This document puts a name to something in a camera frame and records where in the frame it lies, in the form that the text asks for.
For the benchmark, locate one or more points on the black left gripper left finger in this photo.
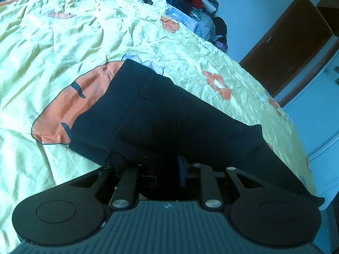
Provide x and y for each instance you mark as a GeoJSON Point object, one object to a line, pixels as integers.
{"type": "Point", "coordinates": [124, 195]}

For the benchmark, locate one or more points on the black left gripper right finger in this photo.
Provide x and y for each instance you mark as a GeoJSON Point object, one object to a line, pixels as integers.
{"type": "Point", "coordinates": [198, 182]}

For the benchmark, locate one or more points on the black pants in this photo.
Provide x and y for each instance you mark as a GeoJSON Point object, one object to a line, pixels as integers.
{"type": "Point", "coordinates": [145, 115]}

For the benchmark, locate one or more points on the yellow floral quilt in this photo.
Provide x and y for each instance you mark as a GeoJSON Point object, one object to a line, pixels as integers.
{"type": "Point", "coordinates": [48, 44]}

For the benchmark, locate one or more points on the brown wooden door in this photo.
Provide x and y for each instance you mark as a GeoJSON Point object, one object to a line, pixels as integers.
{"type": "Point", "coordinates": [289, 45]}

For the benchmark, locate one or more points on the pile of clothes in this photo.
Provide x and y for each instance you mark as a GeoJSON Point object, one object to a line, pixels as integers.
{"type": "Point", "coordinates": [214, 29]}

